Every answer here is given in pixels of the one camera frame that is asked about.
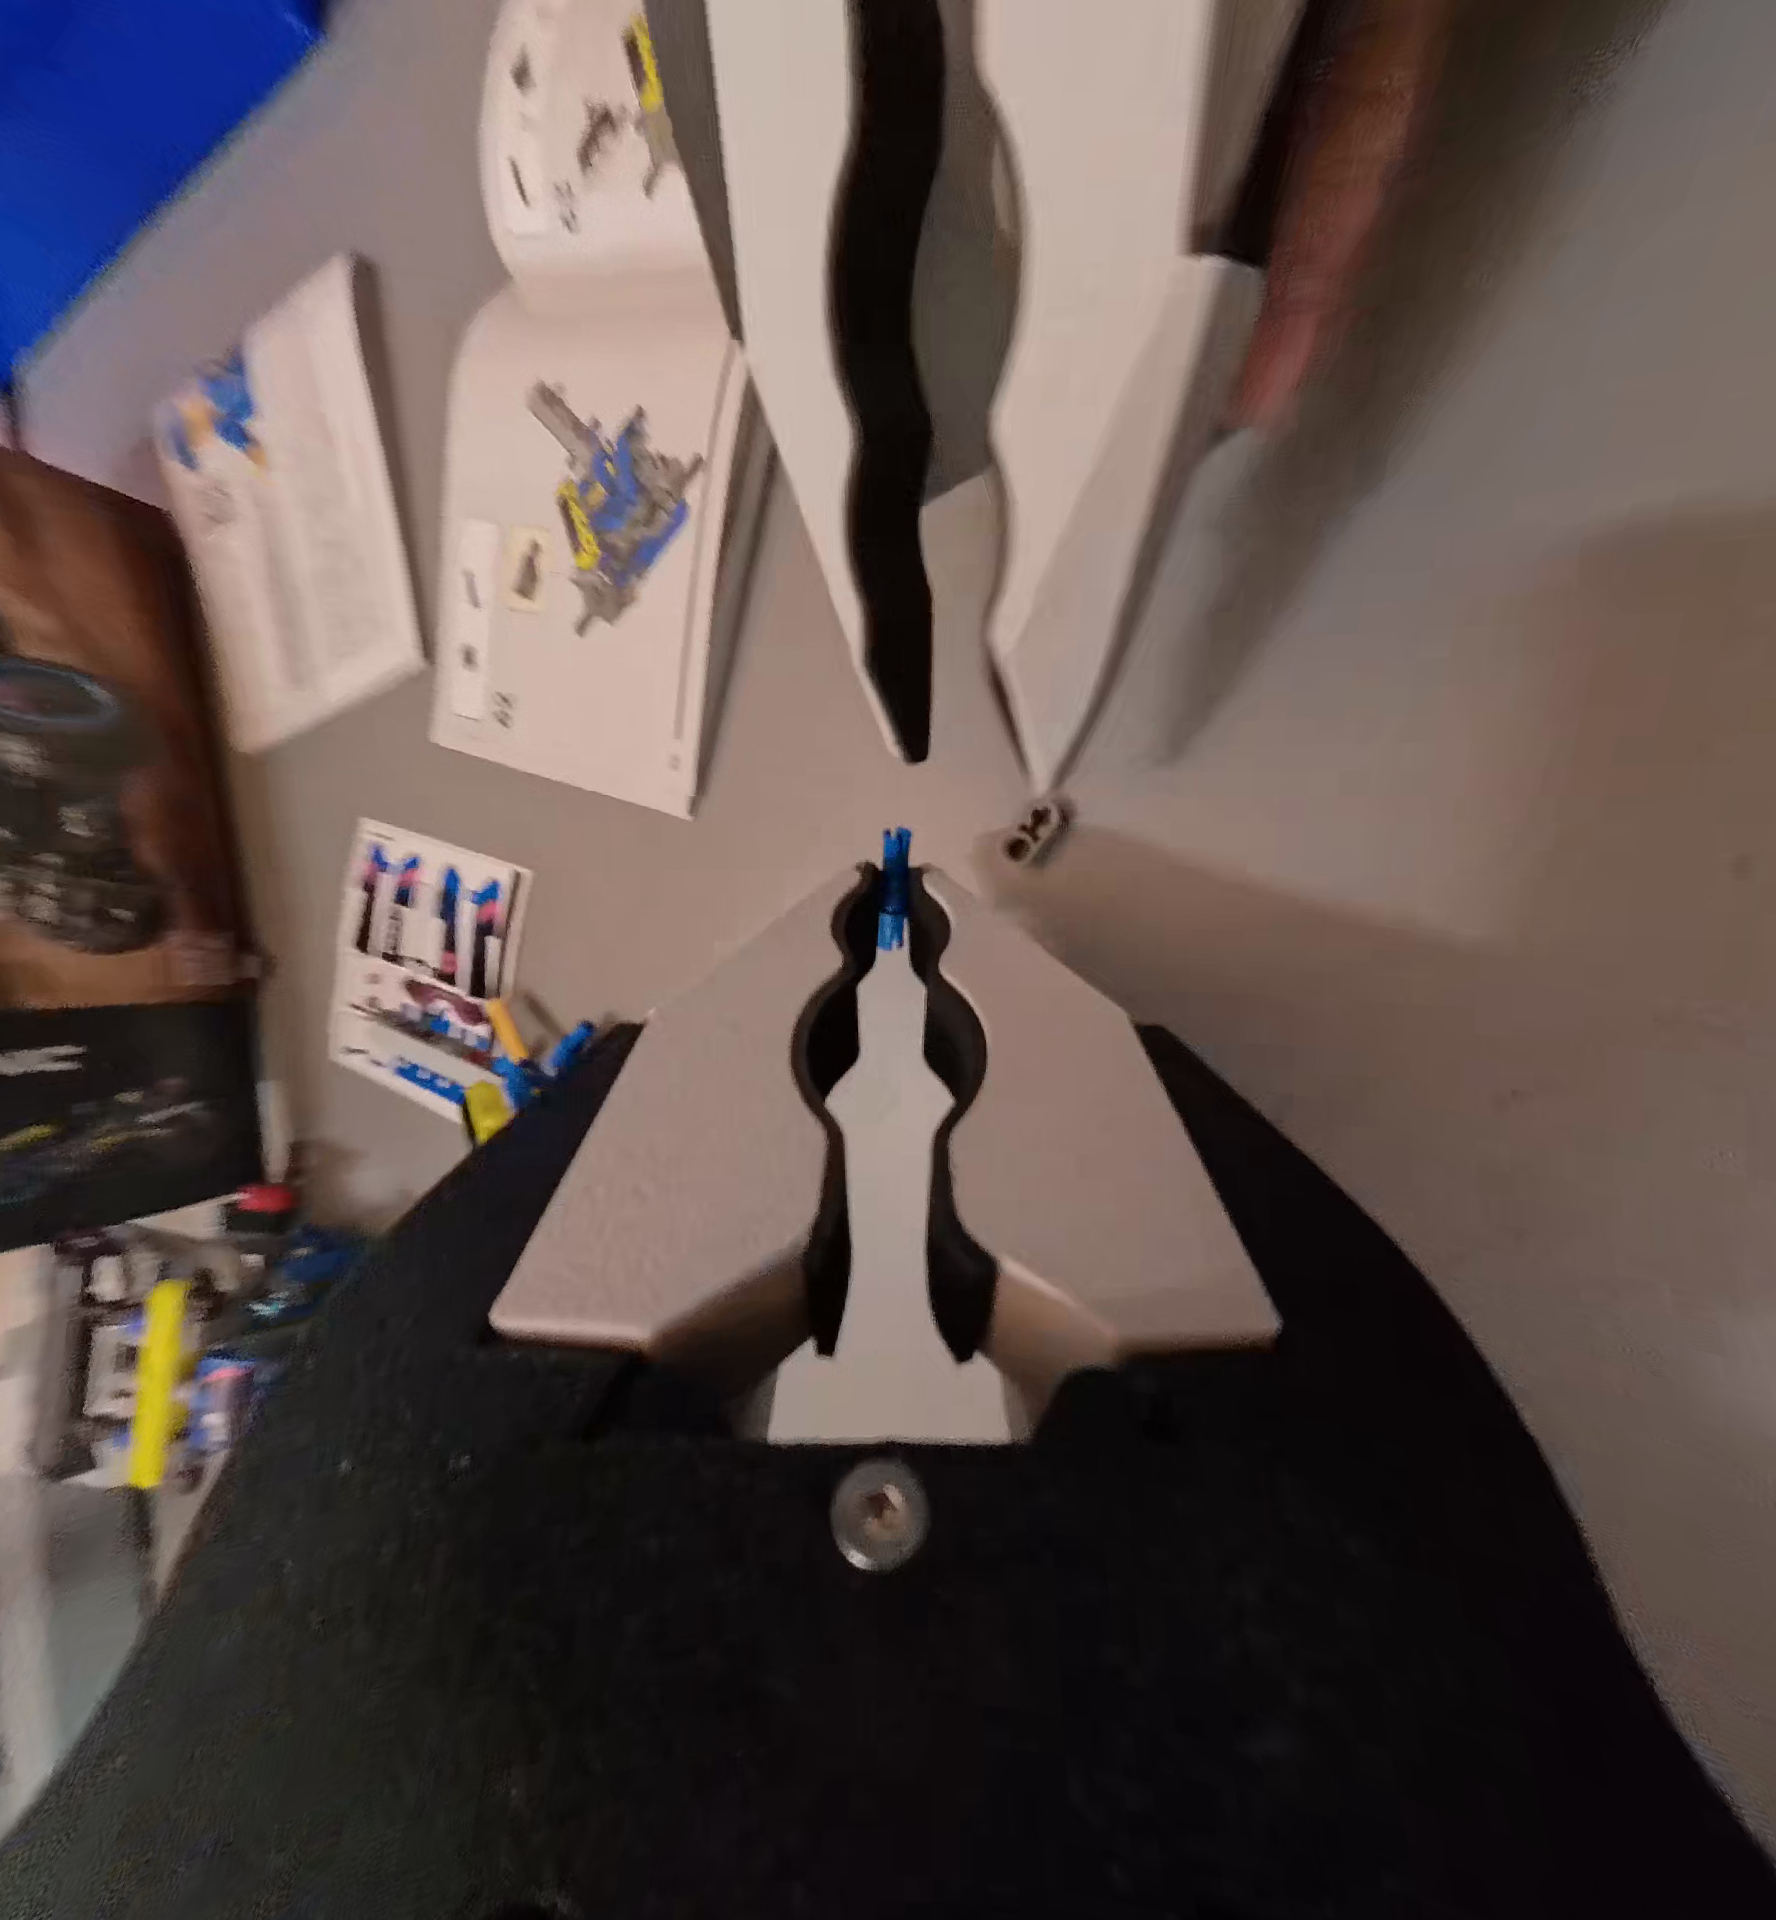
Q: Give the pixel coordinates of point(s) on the monster truck lego box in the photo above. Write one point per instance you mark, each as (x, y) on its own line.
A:
(64, 781)

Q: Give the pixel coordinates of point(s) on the blue lego pin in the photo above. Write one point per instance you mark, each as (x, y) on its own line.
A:
(895, 898)

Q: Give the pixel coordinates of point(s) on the lego sticker sheet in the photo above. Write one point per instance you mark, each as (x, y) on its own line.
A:
(425, 960)

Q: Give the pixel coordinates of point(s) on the large blue plastic bin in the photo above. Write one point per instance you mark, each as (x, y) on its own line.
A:
(64, 149)

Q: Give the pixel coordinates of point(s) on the blue and yellow LEGO assembly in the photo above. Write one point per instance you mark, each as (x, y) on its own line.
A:
(169, 1350)

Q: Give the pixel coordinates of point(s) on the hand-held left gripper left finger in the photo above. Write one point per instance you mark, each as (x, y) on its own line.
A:
(677, 1169)

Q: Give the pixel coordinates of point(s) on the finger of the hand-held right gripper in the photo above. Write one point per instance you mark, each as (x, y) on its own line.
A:
(784, 226)
(1113, 299)

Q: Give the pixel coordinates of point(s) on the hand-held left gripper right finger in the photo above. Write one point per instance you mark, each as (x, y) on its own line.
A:
(1097, 1169)

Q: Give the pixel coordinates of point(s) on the person's right hand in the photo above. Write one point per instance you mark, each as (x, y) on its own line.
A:
(1353, 180)

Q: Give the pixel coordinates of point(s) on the open lego instruction booklet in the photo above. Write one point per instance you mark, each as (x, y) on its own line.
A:
(587, 495)

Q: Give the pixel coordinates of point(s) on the small grey lego connector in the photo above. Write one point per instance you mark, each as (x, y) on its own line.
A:
(1036, 836)

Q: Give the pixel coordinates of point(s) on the thin white text leaflet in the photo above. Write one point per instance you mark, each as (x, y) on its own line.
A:
(296, 510)

